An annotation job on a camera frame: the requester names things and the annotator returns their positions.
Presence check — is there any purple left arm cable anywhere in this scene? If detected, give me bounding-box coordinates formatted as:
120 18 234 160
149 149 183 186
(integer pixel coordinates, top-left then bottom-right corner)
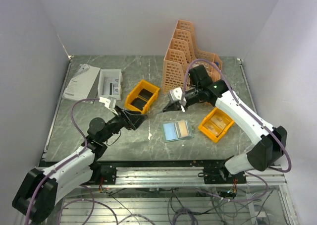
24 98 119 225

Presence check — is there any peach plastic file organizer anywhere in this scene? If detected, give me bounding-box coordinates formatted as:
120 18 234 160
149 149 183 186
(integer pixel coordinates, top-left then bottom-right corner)
162 20 222 94

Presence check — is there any yellow bin with black item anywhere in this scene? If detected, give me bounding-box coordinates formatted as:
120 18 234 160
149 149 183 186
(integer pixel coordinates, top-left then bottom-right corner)
124 79 160 114

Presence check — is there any white paper booklet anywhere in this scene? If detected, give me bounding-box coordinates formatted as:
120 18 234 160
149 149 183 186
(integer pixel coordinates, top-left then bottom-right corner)
62 64 101 101

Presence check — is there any yellow bin with boxes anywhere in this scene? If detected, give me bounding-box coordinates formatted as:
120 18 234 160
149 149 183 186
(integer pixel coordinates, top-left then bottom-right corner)
198 107 234 143

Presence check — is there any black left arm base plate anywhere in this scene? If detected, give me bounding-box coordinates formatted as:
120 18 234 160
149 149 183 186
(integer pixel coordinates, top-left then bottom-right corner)
90 164 117 185

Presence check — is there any white plastic box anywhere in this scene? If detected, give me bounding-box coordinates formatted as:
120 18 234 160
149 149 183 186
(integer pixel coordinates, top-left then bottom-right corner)
98 69 123 101

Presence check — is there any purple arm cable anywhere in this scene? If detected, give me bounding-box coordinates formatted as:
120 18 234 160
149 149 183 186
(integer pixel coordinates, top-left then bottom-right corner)
24 98 119 225
183 58 292 203

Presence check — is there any orange credit card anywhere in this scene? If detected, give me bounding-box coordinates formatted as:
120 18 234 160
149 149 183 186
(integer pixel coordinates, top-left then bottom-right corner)
175 120 190 138

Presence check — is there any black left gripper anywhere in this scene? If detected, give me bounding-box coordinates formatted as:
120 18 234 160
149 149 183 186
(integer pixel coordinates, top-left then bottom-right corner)
100 105 147 142

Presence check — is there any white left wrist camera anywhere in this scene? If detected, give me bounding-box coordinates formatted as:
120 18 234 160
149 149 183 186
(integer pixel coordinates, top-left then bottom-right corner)
99 97 118 115

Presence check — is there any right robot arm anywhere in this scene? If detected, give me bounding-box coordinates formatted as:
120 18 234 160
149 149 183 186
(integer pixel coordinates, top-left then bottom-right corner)
163 65 287 183

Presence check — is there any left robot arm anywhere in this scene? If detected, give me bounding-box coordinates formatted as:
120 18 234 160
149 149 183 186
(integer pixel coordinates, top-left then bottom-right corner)
12 106 147 223

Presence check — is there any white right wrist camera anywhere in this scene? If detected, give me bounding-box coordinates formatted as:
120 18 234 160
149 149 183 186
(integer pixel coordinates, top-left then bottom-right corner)
168 87 185 99

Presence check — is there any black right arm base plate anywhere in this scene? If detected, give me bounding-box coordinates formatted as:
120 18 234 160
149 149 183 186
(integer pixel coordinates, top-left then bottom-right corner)
198 160 247 184

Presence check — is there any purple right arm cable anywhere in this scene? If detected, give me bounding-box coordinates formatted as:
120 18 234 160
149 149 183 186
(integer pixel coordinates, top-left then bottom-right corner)
183 58 292 203

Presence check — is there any green card holder wallet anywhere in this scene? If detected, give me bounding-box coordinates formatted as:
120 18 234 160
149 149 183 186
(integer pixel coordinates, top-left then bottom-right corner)
162 120 194 142

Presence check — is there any aluminium frame rail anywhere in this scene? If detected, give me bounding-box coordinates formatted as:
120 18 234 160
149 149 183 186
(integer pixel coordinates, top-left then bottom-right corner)
61 165 288 188

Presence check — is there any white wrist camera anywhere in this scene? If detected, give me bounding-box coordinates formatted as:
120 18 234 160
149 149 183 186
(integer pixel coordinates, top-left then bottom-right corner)
99 97 118 115
168 87 185 99

